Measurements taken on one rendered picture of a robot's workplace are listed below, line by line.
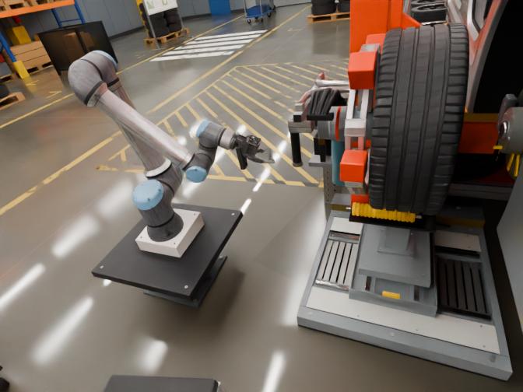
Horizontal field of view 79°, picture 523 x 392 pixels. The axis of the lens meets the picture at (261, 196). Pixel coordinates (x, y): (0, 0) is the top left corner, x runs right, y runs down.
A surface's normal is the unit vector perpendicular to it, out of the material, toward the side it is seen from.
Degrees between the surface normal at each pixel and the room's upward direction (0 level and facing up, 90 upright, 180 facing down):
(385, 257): 0
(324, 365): 0
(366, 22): 90
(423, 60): 32
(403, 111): 59
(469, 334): 0
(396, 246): 90
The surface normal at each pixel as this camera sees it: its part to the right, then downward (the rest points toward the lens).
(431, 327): -0.15, -0.80
